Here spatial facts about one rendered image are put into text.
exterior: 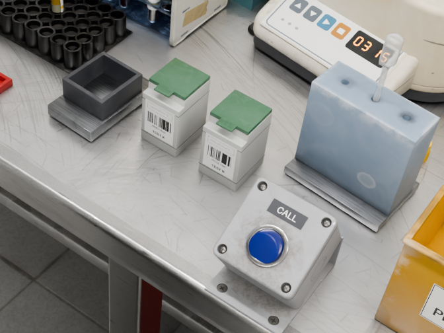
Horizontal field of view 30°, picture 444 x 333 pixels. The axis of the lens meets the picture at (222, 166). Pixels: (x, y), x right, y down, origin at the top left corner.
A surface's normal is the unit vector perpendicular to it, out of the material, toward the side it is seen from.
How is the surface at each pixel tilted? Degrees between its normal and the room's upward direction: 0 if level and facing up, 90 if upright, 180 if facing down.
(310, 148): 90
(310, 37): 25
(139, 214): 0
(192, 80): 0
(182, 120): 90
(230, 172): 90
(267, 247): 60
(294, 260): 30
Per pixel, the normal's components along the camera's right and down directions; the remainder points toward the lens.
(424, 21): -0.45, 0.62
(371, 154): -0.64, 0.51
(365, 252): 0.10, -0.69
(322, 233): -0.20, -0.32
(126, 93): 0.80, 0.49
